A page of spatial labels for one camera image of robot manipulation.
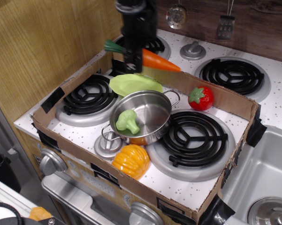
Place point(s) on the stainless steel pot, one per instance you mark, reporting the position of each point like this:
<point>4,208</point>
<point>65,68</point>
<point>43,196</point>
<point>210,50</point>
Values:
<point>153,110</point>

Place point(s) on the silver right oven knob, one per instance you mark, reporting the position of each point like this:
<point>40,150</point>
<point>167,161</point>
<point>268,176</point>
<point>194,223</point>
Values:
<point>143,215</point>

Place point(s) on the orange toy carrot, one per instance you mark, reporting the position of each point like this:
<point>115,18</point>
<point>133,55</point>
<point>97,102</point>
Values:
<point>150,59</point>

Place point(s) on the front right black burner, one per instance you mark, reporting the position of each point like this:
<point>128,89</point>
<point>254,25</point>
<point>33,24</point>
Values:
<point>196,147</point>

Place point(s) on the back right black burner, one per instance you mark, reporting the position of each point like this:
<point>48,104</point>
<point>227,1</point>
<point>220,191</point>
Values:
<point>239,75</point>

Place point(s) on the silver back stovetop knob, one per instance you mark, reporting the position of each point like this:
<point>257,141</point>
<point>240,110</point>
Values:
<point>193,51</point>

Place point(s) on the red toy strawberry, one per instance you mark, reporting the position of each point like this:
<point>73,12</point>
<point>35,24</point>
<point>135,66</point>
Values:
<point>201,98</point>

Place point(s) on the hanging metal slotted spoon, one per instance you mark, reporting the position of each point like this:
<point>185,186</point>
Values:
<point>177,16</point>

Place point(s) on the green toy broccoli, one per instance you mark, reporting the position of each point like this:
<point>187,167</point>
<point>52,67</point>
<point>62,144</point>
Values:
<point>127,120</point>

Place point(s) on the silver left oven knob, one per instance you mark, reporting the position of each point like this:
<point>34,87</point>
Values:
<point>51,163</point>

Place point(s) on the front left black burner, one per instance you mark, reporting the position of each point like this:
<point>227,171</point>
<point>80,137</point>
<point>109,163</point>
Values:
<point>89,104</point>

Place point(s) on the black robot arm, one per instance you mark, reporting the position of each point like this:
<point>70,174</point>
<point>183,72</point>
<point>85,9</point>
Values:
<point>119,2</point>

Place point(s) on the grey toy sink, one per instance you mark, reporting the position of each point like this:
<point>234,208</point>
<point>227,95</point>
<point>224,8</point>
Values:
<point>258,175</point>

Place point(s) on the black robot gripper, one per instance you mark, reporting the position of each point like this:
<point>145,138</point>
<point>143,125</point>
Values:
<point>140,21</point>

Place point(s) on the silver oven knob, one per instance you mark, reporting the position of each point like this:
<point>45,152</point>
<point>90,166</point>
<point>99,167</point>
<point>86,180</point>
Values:
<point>143,215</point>
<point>51,163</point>

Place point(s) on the silver oven door handle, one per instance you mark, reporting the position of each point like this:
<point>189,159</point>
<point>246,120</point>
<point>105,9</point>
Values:
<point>74,199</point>

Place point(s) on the yellow orange toy pumpkin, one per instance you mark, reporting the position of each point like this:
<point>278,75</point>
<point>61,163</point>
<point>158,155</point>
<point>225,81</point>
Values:
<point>132,160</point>

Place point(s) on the orange object bottom left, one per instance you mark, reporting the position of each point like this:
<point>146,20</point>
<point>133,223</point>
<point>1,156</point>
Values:
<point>39,213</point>

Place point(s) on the light green plastic plate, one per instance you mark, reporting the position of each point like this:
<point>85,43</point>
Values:
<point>126,84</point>

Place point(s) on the brown cardboard fence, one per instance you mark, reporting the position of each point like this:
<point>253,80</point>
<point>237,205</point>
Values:
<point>226,101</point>

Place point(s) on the silver front stovetop knob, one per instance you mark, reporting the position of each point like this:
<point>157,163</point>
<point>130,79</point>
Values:
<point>108,145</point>

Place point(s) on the silver stovetop knob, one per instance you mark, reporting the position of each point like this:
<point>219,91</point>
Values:
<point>193,51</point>
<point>108,145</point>

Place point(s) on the silver sink drain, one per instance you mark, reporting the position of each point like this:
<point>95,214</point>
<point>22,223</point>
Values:
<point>266,211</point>

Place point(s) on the hanging metal spatula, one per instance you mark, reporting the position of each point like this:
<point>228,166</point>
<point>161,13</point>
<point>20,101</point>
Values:
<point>226,24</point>

